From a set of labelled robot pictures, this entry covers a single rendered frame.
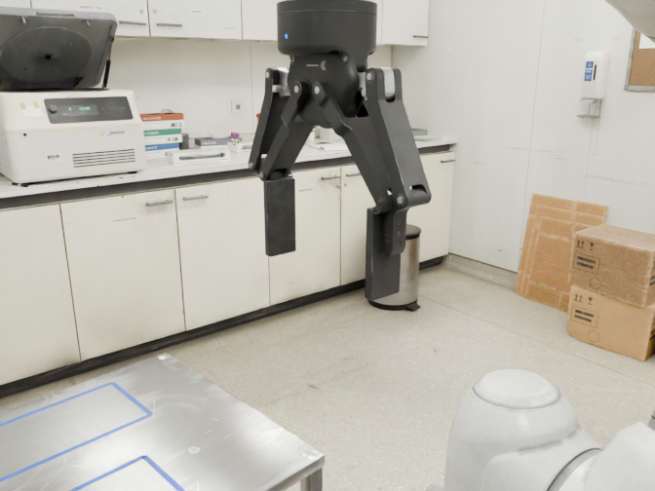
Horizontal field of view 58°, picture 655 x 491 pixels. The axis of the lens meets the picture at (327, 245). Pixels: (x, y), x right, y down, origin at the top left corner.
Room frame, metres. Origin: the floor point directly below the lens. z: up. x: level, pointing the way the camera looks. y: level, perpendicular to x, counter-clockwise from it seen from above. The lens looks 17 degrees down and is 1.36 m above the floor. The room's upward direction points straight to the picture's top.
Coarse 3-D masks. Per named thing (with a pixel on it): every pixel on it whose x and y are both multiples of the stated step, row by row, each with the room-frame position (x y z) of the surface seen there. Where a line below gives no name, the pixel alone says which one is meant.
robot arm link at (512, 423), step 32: (480, 384) 0.67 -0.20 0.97; (512, 384) 0.66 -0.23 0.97; (544, 384) 0.65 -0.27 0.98; (480, 416) 0.63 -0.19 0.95; (512, 416) 0.61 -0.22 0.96; (544, 416) 0.60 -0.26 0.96; (576, 416) 0.63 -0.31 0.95; (448, 448) 0.67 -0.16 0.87; (480, 448) 0.61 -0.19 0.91; (512, 448) 0.59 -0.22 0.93; (544, 448) 0.58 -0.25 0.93; (576, 448) 0.58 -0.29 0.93; (448, 480) 0.65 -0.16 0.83; (480, 480) 0.60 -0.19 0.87; (512, 480) 0.57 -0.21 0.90; (544, 480) 0.56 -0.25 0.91
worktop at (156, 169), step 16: (416, 144) 3.72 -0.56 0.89; (432, 144) 3.81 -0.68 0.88; (160, 160) 3.02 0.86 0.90; (240, 160) 3.02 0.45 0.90; (304, 160) 3.16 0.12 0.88; (0, 176) 2.54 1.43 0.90; (96, 176) 2.54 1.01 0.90; (112, 176) 2.54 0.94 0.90; (128, 176) 2.55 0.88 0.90; (144, 176) 2.60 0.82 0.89; (160, 176) 2.65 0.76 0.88; (176, 176) 2.70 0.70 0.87; (0, 192) 2.23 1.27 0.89; (16, 192) 2.27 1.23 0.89; (32, 192) 2.31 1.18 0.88
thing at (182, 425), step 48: (96, 384) 0.92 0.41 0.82; (144, 384) 0.92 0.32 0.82; (192, 384) 0.92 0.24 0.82; (0, 432) 0.78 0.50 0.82; (48, 432) 0.78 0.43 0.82; (96, 432) 0.78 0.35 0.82; (144, 432) 0.78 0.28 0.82; (192, 432) 0.78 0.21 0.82; (240, 432) 0.78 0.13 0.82; (288, 432) 0.78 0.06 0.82; (0, 480) 0.67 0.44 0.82; (48, 480) 0.67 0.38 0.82; (96, 480) 0.67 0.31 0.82; (144, 480) 0.67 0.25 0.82; (192, 480) 0.67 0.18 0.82; (240, 480) 0.67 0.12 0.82; (288, 480) 0.67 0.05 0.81
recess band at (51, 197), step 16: (448, 144) 4.02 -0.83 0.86; (320, 160) 3.31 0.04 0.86; (336, 160) 3.39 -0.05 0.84; (352, 160) 3.47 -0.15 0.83; (192, 176) 2.82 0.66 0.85; (208, 176) 2.87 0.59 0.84; (224, 176) 2.93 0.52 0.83; (240, 176) 2.98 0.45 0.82; (48, 192) 2.40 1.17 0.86; (64, 192) 2.44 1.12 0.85; (80, 192) 2.48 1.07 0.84; (96, 192) 2.53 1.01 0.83; (112, 192) 2.57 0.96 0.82; (128, 192) 2.61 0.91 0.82; (0, 208) 2.28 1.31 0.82
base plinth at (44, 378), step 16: (336, 288) 3.40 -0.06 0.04; (352, 288) 3.48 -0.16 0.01; (288, 304) 3.17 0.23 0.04; (304, 304) 3.24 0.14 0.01; (224, 320) 2.90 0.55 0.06; (240, 320) 2.96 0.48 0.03; (176, 336) 2.73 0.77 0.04; (192, 336) 2.78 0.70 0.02; (112, 352) 2.52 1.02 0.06; (128, 352) 2.57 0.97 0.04; (144, 352) 2.62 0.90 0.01; (64, 368) 2.38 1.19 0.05; (80, 368) 2.42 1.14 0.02; (96, 368) 2.47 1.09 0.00; (16, 384) 2.26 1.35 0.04; (32, 384) 2.29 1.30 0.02
